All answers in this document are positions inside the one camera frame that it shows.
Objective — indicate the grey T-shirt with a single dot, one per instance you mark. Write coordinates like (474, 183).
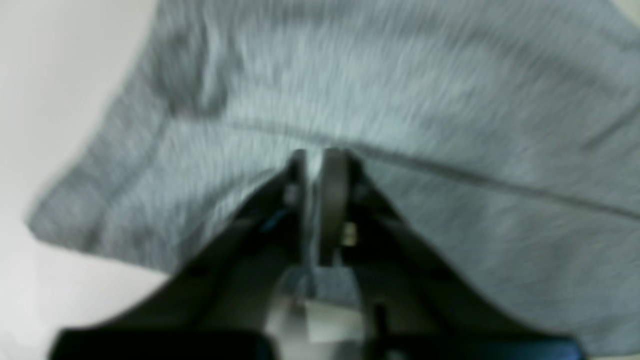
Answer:
(506, 133)

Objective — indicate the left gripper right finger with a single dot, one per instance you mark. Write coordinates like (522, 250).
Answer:
(414, 305)

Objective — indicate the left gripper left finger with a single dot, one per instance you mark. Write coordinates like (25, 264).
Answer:
(216, 306)

